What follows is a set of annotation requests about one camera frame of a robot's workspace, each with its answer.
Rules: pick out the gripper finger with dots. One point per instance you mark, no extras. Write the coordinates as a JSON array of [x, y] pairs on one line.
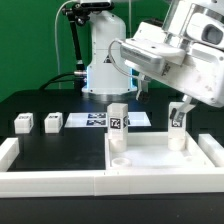
[[142, 93], [178, 113]]

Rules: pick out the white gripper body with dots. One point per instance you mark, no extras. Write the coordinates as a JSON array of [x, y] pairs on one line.
[[201, 74]]

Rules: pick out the white square table top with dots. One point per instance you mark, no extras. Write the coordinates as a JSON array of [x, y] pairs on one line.
[[149, 150]]

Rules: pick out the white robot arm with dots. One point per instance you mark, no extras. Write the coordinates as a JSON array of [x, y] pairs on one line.
[[195, 20]]

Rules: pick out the white marker sheet with tags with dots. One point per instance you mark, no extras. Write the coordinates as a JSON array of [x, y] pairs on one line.
[[82, 120]]

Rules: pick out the white U-shaped obstacle fence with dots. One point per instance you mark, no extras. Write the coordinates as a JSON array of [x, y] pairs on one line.
[[112, 181]]

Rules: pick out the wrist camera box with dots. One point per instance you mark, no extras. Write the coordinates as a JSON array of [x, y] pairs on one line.
[[149, 55]]

